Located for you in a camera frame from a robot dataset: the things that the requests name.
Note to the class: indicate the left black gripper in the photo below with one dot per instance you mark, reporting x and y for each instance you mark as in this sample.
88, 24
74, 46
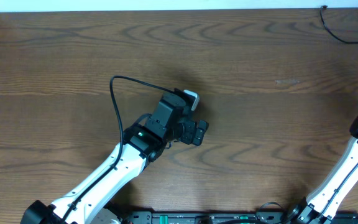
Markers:
198, 132

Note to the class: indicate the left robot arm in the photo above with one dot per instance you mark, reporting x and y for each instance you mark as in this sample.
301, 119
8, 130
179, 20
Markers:
143, 142

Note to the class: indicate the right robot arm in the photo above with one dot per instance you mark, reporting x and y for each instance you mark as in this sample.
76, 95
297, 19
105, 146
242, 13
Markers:
322, 204

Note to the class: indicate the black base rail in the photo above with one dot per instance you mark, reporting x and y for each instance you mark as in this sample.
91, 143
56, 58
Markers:
146, 216

